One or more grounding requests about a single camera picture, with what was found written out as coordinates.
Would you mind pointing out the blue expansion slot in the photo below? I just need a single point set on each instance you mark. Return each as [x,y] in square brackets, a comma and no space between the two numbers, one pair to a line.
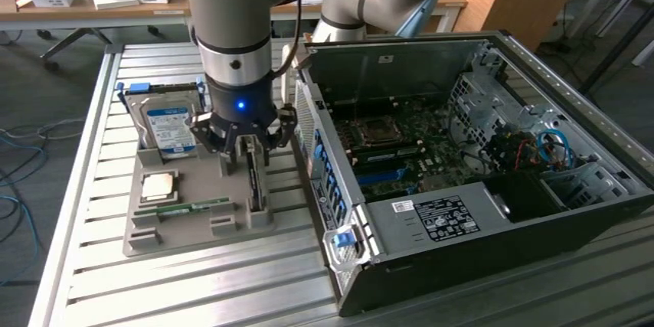
[380,178]

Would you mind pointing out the green motherboard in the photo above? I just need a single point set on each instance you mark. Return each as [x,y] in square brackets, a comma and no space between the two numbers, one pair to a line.
[433,143]

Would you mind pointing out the green RAM stick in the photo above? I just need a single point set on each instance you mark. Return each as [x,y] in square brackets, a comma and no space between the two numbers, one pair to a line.
[178,208]

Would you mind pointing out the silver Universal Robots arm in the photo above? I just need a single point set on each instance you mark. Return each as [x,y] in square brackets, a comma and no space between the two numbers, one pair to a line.
[229,17]

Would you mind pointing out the CPU socket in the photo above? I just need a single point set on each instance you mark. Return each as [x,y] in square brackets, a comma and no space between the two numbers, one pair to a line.
[380,131]

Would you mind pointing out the black NVIDIA graphics card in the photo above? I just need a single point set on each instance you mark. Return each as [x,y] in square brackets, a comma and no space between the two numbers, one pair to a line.
[253,185]

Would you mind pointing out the open black PC case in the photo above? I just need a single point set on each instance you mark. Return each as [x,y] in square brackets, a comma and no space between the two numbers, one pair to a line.
[459,265]

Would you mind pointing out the hard disk in blue caddy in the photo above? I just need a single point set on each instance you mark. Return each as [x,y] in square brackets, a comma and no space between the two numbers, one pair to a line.
[162,128]

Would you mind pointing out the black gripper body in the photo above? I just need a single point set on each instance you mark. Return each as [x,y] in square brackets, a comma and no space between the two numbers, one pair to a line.
[240,97]

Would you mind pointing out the blue case latch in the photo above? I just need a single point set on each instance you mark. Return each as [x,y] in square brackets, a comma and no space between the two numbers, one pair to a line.
[343,239]

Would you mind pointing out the CPU chip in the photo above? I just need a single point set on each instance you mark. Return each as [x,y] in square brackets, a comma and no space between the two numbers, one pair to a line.
[158,187]

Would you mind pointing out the grey parts rack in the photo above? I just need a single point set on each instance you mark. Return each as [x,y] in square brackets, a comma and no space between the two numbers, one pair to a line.
[204,197]

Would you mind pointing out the grey power supply unit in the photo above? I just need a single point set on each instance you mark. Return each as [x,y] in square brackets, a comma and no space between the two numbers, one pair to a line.
[392,227]

